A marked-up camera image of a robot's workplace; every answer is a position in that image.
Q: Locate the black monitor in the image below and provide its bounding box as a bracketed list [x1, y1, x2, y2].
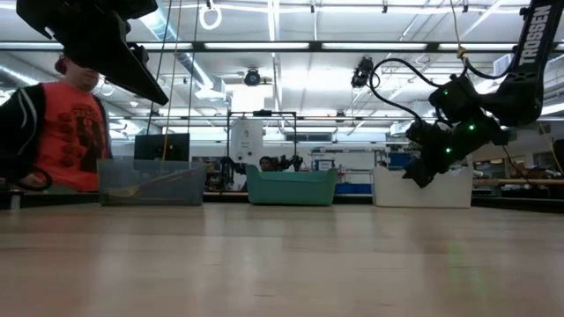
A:
[134, 133, 191, 162]

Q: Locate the yellow and black hanging cable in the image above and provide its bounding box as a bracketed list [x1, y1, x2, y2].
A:
[449, 0, 469, 67]

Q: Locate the teal plastic bin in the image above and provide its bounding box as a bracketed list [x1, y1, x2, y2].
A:
[245, 165, 339, 207]

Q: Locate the translucent grey plastic bin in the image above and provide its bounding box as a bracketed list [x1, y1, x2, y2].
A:
[96, 157, 209, 207]

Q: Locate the black overhead light bar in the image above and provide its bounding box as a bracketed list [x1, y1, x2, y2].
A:
[0, 41, 564, 54]

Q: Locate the wooden workbench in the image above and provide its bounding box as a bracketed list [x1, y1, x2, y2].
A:
[473, 177, 564, 187]

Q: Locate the black metal frame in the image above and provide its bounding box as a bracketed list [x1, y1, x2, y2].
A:
[226, 109, 299, 190]

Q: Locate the black curved cable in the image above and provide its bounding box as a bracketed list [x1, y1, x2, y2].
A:
[12, 166, 54, 193]

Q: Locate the white hanging ring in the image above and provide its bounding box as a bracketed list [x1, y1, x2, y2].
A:
[198, 4, 223, 32]

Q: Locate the white pillar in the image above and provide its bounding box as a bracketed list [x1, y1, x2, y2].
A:
[229, 118, 264, 171]

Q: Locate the blue crate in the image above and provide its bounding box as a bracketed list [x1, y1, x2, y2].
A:
[334, 182, 374, 195]

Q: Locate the black ceiling camera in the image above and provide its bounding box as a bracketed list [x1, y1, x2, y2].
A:
[244, 69, 263, 88]
[351, 56, 375, 91]

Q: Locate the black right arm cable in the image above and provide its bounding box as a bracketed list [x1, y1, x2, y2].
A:
[368, 56, 517, 123]

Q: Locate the black table edge rail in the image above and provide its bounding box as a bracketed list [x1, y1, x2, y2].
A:
[0, 189, 564, 216]

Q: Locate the blue storage box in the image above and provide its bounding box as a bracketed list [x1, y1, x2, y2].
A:
[387, 151, 413, 170]

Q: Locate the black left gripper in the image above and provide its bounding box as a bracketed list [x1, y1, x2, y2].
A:
[16, 0, 170, 107]

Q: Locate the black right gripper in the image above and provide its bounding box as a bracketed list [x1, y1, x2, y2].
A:
[401, 74, 513, 189]

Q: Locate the white plastic bin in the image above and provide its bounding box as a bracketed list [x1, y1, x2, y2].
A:
[372, 166, 475, 209]

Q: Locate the silver ceiling duct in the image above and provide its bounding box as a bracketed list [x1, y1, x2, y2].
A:
[138, 8, 215, 90]

